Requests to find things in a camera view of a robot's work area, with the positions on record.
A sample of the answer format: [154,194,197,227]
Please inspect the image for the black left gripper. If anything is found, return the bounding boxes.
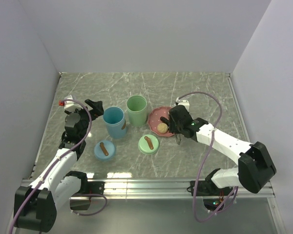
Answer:
[65,99,104,139]

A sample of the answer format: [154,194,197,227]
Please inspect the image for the dark chocolate roll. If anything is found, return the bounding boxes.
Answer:
[160,117,169,125]

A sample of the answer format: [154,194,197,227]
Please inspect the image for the round bun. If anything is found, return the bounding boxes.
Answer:
[157,123,168,134]

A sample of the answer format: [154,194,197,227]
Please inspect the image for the metal tongs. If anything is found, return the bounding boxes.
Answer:
[175,133,182,145]

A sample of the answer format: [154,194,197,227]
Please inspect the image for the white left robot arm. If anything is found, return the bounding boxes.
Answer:
[9,97,104,233]

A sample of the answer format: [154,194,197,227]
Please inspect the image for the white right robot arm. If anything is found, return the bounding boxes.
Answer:
[168,105,276,195]

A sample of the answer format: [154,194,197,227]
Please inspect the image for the blue plastic container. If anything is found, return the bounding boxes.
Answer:
[103,106,127,139]

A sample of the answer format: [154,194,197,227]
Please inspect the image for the pink scalloped plate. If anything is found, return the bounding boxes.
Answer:
[147,106,174,137]

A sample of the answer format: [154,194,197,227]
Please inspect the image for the green plastic container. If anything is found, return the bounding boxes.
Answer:
[126,95,147,127]

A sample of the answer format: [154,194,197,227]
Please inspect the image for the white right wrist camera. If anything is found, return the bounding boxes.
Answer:
[175,97,190,112]

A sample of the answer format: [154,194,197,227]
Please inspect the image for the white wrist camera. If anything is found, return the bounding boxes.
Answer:
[175,97,190,112]
[59,100,82,113]

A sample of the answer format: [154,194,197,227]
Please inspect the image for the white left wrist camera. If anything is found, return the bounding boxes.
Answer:
[59,100,82,113]

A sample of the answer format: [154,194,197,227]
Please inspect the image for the green lid with brown handle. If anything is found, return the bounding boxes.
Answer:
[138,134,160,155]

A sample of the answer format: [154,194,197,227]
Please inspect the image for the blue lid with brown handle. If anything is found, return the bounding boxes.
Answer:
[94,140,116,161]

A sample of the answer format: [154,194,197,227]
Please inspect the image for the aluminium left side rail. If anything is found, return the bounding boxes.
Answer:
[28,72,63,179]

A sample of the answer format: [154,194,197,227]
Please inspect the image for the aluminium rail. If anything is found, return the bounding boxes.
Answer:
[225,73,253,143]
[28,72,63,179]
[21,177,274,201]

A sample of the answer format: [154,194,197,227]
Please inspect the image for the aluminium right side rail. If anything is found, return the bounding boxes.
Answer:
[225,73,253,143]

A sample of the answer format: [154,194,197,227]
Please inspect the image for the aluminium front rail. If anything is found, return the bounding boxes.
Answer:
[21,177,274,201]

